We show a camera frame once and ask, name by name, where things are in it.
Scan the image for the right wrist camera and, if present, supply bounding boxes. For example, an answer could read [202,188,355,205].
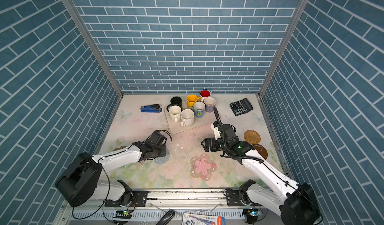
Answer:
[211,123,221,140]

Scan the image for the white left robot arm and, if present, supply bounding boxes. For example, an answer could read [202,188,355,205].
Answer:
[55,130,167,208]

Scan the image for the white zigzag woven coaster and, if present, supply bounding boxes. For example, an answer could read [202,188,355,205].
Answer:
[134,160,148,166]

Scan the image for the brown round coaster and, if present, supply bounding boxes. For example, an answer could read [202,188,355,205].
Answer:
[253,144,268,160]

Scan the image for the black remote handle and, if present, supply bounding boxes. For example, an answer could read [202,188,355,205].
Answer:
[156,210,176,225]

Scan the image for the beige serving tray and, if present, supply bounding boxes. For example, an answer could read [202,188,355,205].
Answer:
[164,100,217,135]

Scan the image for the yellow mug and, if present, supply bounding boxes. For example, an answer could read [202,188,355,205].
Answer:
[187,94,202,108]

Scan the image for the black calculator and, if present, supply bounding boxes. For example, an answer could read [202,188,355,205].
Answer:
[230,98,253,116]

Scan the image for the lavender mug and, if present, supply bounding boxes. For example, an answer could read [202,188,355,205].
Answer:
[204,97,217,113]

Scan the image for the black mug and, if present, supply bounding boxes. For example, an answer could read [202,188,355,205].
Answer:
[167,96,183,111]

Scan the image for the light blue patterned mug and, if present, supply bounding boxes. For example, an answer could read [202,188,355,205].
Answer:
[189,101,206,118]

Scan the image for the white mug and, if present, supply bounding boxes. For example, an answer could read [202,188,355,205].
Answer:
[181,109,195,127]
[169,105,182,122]

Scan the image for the white mug left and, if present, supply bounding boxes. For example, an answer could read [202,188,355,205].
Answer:
[169,105,182,122]

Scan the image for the paw print coaster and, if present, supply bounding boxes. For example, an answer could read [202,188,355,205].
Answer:
[113,146,127,152]

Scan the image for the white mug right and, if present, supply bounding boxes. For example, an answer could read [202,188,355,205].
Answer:
[181,109,195,127]

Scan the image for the cork woven coaster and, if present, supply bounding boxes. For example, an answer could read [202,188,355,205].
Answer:
[244,130,261,145]

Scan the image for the printed paper package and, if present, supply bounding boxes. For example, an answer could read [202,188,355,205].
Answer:
[182,213,226,225]

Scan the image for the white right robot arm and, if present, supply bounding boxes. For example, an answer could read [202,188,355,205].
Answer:
[202,122,323,225]

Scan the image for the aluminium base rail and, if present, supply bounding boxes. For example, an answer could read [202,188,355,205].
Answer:
[54,187,281,225]

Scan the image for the grey blue woven coaster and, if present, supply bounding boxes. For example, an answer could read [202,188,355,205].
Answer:
[154,149,170,165]

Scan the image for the red interior mug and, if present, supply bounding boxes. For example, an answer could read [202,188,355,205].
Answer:
[200,90,211,102]

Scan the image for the pink flower coaster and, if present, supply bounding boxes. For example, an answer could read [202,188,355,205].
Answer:
[190,153,217,181]

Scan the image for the blue black stapler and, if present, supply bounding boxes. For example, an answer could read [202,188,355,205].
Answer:
[141,104,163,113]

